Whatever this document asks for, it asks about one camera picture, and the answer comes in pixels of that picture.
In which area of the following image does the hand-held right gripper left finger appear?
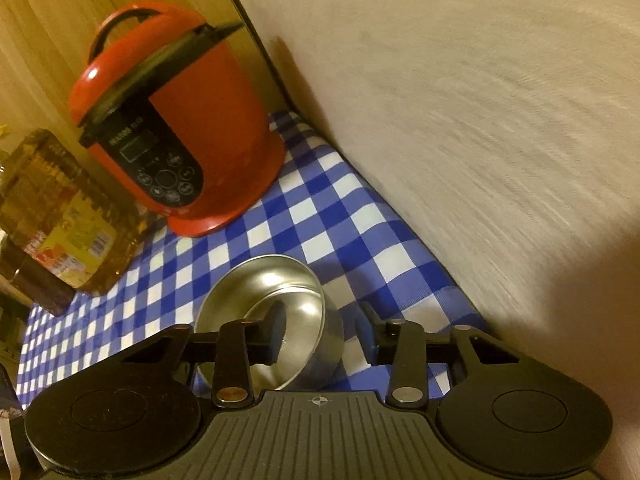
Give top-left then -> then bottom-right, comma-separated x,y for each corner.
117,300 -> 289,407

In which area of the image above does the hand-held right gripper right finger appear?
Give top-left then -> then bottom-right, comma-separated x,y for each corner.
360,304 -> 529,407

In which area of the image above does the stainless steel bowl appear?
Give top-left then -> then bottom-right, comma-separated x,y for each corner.
192,255 -> 346,392

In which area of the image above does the blue white checkered tablecloth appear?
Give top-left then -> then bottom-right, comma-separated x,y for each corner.
15,109 -> 493,401

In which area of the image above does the red electric pressure cooker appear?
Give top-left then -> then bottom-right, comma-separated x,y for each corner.
69,2 -> 286,238

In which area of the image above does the dark sauce bottle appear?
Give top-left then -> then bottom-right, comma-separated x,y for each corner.
0,237 -> 76,317

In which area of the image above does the cooking oil bottle yellow cap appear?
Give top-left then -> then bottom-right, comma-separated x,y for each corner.
0,127 -> 146,296

